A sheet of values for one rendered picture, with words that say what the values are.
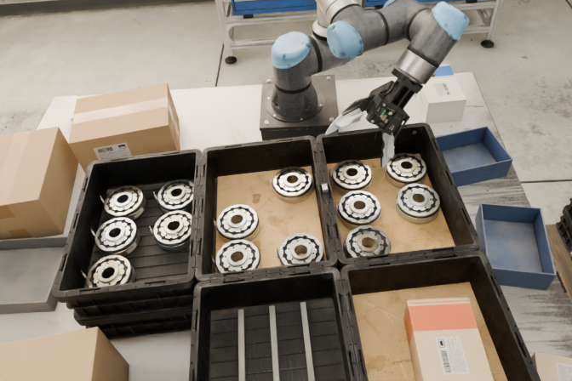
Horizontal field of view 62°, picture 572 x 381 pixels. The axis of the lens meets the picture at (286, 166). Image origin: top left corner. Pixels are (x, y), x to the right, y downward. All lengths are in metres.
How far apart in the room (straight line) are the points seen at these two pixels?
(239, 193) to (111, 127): 0.49
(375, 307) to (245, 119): 0.87
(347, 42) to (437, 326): 0.58
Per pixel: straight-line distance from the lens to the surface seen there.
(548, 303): 1.33
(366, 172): 1.27
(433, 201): 1.22
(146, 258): 1.23
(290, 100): 1.49
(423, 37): 1.00
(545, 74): 3.24
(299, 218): 1.21
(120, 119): 1.58
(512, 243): 1.39
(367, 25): 1.02
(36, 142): 1.63
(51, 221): 1.51
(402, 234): 1.19
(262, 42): 3.16
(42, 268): 1.50
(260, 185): 1.29
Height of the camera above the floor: 1.79
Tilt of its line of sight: 46 degrees down
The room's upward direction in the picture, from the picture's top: 7 degrees counter-clockwise
